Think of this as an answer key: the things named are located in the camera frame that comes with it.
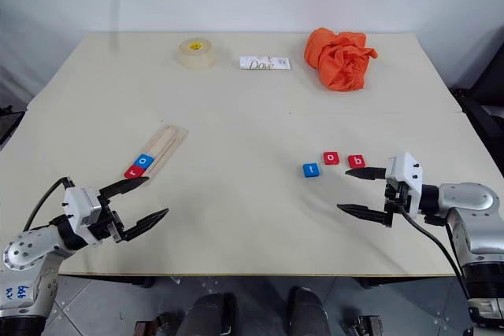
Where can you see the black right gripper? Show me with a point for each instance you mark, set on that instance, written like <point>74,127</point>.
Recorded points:
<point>397,194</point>

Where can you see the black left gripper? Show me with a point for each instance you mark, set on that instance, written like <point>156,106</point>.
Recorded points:
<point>106,226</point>

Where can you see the red letter tile r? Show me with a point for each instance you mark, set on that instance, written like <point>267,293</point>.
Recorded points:
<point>133,172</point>

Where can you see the red letter tile b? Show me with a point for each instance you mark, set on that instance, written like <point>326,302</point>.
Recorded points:
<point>357,161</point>

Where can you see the blue letter tile o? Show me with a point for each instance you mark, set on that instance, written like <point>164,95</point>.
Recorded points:
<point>143,161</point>

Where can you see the red letter tile o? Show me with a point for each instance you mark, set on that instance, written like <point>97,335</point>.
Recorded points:
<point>331,158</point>

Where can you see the blue letter tile t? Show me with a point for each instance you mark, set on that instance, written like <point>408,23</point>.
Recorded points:
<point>312,170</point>

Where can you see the wooden tile rack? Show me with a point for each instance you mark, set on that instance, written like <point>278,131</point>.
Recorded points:
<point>167,143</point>

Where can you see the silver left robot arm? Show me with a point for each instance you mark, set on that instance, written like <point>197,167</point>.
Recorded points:
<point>33,247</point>

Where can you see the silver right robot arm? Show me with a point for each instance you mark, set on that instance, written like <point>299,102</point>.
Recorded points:
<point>472,214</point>

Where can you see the brown floor object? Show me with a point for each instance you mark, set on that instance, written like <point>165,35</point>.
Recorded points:
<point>364,326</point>
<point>151,326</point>

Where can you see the dark rounded shape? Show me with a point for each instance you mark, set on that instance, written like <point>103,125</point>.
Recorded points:
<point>210,314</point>
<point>309,312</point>

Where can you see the crumpled orange cloth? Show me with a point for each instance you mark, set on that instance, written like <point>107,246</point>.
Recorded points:
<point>338,60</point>

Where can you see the dark box beside table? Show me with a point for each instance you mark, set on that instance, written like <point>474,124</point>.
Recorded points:
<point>8,123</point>

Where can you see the clear tape roll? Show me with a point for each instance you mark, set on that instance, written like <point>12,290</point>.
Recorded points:
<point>195,54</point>

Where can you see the white Dove packet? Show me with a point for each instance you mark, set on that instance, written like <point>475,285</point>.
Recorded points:
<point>264,63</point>

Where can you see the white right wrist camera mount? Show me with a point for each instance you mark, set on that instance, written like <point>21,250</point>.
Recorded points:
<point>407,170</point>

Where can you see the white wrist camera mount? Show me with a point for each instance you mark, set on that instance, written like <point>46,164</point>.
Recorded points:
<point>80,210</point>
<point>407,170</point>

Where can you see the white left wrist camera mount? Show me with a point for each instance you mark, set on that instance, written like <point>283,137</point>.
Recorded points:
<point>80,210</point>

